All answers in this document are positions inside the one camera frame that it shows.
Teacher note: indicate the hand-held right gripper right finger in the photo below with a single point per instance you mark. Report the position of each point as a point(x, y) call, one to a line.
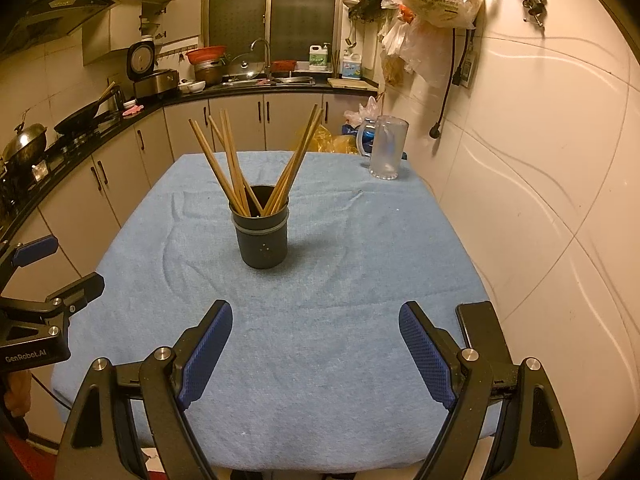
point(427, 355)

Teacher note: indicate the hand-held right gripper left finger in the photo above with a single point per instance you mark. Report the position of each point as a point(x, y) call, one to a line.
point(207, 355)

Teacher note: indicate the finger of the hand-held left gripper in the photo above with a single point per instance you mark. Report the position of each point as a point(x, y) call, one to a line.
point(80, 292)
point(35, 251)

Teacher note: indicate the black chopstick holder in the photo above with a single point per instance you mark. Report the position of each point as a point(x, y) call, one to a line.
point(262, 245)

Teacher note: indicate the bunch of wooden chopsticks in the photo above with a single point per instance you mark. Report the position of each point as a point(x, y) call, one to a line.
point(295, 160)

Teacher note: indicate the person's left hand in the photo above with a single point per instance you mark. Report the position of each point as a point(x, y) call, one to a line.
point(17, 392)

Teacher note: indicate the steel lidded wok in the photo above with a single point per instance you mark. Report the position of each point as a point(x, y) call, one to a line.
point(25, 145)

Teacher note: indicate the gas stove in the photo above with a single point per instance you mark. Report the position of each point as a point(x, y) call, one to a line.
point(65, 147)

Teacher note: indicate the blue tablecloth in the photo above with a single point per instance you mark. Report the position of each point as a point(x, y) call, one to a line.
point(325, 285)

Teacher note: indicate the white kitchen base cabinets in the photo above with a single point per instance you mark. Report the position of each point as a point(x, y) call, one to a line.
point(125, 160)

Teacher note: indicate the black wok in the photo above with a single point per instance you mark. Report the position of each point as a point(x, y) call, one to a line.
point(80, 121)

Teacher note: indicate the pink cloth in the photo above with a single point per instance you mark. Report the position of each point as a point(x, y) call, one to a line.
point(132, 111)

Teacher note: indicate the rice cooker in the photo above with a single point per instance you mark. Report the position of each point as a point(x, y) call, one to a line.
point(155, 82)

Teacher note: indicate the frosted glass mug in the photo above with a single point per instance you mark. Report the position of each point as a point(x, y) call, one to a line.
point(387, 150)

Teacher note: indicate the small white bowl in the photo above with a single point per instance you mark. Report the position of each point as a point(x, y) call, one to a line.
point(197, 86)
point(185, 88)

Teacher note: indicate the yellow plastic bag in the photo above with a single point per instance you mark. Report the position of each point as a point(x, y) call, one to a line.
point(340, 144)

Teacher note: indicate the range hood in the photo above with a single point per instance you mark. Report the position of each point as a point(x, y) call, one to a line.
point(55, 15)

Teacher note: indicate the blue plastic bag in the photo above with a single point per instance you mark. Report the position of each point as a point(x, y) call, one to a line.
point(350, 127)

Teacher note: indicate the brown cooking pot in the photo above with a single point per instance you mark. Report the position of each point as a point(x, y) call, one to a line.
point(209, 74)

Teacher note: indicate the white plastic bag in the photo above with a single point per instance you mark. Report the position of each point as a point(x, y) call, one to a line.
point(369, 110)

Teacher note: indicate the black kitchen countertop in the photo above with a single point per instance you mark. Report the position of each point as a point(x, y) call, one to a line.
point(240, 91)

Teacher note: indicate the red basin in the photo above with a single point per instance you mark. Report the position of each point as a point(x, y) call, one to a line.
point(205, 54)

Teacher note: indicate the glass pot lid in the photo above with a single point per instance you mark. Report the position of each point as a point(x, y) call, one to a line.
point(245, 66)

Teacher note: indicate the wooden cutting board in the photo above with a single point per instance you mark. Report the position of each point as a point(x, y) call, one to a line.
point(352, 83)

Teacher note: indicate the hanging brown dried bundle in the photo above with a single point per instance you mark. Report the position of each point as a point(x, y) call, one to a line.
point(392, 70)

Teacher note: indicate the steel sink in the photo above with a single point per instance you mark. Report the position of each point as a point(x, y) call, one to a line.
point(295, 80)

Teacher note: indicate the blue label detergent bottle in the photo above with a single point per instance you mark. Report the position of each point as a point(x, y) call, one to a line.
point(352, 67)

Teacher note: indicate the red bowl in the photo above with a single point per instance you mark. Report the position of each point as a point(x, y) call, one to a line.
point(283, 66)

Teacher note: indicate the steel faucet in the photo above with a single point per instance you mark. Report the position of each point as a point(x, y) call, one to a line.
point(268, 60)

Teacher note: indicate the hanging clear plastic bag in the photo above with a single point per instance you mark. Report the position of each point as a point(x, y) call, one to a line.
point(407, 45)

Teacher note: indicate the green label detergent bottle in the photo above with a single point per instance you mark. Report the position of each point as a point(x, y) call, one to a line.
point(318, 57)

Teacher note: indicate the kitchen window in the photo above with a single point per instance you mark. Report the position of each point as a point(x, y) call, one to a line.
point(300, 5)

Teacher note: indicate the wall outlet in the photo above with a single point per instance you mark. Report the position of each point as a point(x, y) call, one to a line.
point(467, 72)

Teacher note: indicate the black wall rack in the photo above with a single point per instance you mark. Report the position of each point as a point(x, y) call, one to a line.
point(367, 5)

